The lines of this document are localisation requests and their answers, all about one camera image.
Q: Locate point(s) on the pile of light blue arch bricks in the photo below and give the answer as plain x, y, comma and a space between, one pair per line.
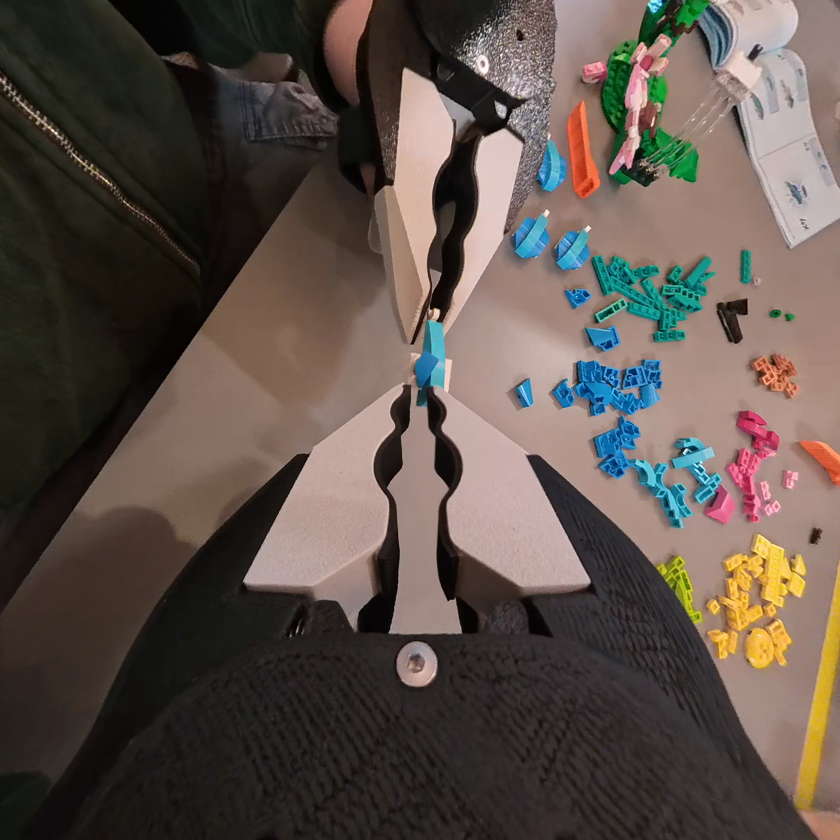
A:
679, 482

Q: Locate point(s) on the orange brick separator tool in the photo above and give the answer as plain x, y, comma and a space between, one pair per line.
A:
581, 154

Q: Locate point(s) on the pile of teal bricks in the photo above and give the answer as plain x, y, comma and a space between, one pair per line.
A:
656, 298

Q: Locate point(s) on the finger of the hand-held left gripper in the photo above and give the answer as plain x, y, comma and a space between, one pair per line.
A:
410, 197
495, 190

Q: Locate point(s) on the pile of magenta bricks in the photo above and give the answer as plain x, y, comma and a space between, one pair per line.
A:
748, 466

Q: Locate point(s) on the black bricks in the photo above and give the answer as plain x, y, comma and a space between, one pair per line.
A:
730, 319

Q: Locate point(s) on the blue denim jeans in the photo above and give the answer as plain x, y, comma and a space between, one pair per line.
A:
275, 124

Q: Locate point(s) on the yellow strip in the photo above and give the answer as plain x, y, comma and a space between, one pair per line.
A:
817, 728

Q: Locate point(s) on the orange curved brick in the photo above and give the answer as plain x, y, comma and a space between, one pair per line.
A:
823, 458

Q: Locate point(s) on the pile of yellow bricks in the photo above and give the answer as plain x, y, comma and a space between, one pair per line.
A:
761, 597

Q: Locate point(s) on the building instruction booklet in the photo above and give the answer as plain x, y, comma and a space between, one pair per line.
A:
787, 144

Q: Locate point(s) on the pile of azure bricks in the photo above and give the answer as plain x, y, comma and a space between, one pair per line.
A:
615, 447

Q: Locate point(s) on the pile of lime green bricks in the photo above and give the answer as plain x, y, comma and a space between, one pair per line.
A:
679, 584

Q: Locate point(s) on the pile of brown orange bricks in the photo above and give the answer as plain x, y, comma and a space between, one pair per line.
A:
775, 375

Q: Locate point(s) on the small blue wedge brick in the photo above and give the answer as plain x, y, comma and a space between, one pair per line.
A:
602, 338
577, 297
523, 392
563, 392
425, 379

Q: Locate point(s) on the pile of blue wedge bricks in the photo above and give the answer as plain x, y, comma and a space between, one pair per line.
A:
617, 387

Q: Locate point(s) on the single teal plate brick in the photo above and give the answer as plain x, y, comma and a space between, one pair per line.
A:
746, 266

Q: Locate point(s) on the light blue round brick assembly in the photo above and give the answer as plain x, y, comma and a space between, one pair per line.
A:
572, 249
434, 341
552, 165
530, 237

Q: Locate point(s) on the green flower brick model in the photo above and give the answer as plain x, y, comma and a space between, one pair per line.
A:
630, 105

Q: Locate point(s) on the small light pink brick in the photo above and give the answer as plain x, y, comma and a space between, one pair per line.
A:
791, 479
594, 71

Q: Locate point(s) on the person's left hand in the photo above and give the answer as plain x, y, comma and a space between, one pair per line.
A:
344, 52

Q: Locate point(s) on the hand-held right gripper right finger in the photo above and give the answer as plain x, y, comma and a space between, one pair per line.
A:
518, 525

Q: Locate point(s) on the white block with clear rods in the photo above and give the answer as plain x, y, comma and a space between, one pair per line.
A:
741, 69

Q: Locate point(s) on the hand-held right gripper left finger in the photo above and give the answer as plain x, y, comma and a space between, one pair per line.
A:
321, 518

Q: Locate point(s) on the dark green zip jacket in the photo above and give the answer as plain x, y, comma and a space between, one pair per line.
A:
85, 262

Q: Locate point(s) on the tiny green studs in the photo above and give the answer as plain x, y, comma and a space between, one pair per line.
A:
775, 314

